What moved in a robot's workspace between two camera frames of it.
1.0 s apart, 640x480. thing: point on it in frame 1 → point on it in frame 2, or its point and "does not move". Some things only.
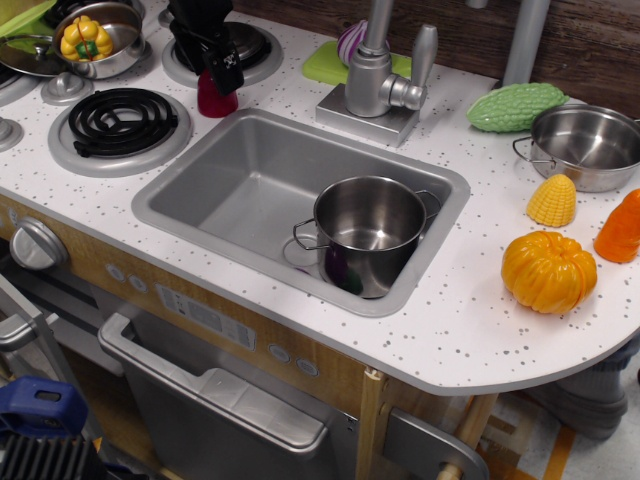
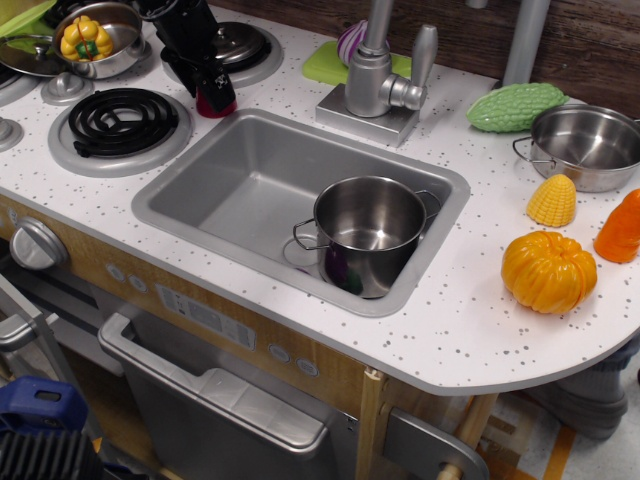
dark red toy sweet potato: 210,101 does not move
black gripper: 204,20 → 192,33
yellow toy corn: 553,201 does not move
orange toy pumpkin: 546,273 does not move
